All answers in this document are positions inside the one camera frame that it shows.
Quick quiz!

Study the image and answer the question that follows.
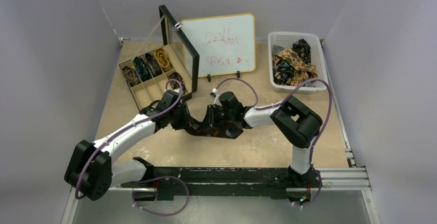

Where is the dark red patterned tie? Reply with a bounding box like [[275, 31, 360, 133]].
[[185, 125, 243, 139]]

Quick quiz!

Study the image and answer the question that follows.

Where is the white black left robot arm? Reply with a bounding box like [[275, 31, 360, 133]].
[[64, 90, 193, 201]]

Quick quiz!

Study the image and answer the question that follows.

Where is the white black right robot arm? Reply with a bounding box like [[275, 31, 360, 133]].
[[193, 91, 323, 186]]

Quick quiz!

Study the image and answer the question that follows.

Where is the beige compartment tie box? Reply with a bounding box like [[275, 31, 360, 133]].
[[119, 42, 196, 110]]

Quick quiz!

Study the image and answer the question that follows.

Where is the rolled grey tie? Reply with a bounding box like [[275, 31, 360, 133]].
[[145, 53, 162, 77]]

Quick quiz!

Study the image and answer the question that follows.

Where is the rolled blue tie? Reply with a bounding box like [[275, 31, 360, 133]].
[[133, 57, 152, 82]]

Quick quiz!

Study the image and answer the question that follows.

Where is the rolled yellow tie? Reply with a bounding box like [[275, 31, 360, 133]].
[[155, 48, 172, 72]]

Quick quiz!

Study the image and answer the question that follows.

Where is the rolled brown striped tie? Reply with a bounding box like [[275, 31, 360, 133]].
[[122, 66, 141, 87]]

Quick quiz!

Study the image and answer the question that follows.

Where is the yellow framed whiteboard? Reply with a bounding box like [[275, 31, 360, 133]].
[[181, 13, 256, 77]]

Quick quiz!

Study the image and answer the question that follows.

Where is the black tie box lid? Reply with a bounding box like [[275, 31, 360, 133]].
[[158, 5, 200, 96]]

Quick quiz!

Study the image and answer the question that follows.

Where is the orange floral tie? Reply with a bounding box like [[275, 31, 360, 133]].
[[273, 48, 318, 86]]

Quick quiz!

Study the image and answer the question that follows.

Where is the white plastic basket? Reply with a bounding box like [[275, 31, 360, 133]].
[[268, 31, 328, 92]]

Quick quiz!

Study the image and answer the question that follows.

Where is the dark blue patterned tie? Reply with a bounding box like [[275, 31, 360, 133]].
[[292, 39, 311, 64]]

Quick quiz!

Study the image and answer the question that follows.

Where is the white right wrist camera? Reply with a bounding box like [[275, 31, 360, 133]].
[[210, 88, 220, 105]]

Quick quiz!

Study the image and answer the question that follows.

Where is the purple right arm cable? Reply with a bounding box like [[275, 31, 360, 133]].
[[211, 77, 333, 168]]

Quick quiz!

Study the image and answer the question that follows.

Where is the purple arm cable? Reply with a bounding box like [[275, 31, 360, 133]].
[[75, 78, 184, 200], [211, 77, 333, 168]]

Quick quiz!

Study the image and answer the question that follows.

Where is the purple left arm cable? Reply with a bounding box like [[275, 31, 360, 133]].
[[75, 78, 184, 200]]

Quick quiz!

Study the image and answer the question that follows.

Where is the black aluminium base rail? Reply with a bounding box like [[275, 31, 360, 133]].
[[105, 165, 371, 204]]

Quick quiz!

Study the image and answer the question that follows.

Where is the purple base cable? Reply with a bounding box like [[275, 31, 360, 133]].
[[131, 176, 190, 217]]

